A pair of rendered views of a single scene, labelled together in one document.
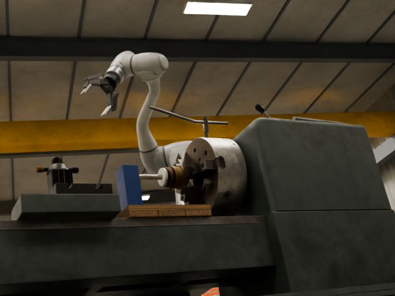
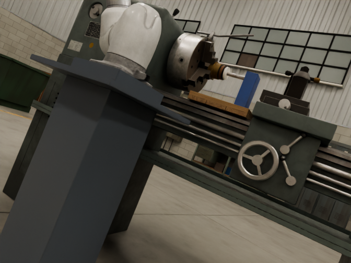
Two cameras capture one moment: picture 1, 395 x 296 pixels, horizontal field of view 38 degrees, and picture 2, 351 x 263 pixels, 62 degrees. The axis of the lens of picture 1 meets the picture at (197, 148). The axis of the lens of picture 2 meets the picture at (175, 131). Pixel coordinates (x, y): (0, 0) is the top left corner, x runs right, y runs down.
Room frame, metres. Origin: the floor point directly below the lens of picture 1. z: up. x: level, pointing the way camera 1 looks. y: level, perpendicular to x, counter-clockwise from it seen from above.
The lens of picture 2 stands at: (2.98, 1.36, 0.67)
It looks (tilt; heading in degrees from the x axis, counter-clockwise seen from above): 1 degrees up; 236
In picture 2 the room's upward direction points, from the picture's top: 22 degrees clockwise
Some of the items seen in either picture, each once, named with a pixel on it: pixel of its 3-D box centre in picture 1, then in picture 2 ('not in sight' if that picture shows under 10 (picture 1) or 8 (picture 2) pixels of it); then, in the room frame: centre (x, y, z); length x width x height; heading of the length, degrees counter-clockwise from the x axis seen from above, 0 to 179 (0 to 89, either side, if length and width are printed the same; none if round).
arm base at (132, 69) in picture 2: not in sight; (127, 70); (2.59, 0.33, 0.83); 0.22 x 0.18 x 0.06; 112
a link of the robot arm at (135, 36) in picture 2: not in sight; (136, 35); (2.59, 0.30, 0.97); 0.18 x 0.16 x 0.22; 85
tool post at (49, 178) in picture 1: (60, 186); (295, 90); (1.88, 0.50, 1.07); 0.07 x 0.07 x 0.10; 31
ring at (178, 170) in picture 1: (175, 177); (217, 71); (2.03, 0.10, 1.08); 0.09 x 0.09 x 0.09; 31
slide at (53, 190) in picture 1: (66, 213); (287, 118); (1.83, 0.47, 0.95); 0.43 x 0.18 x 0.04; 31
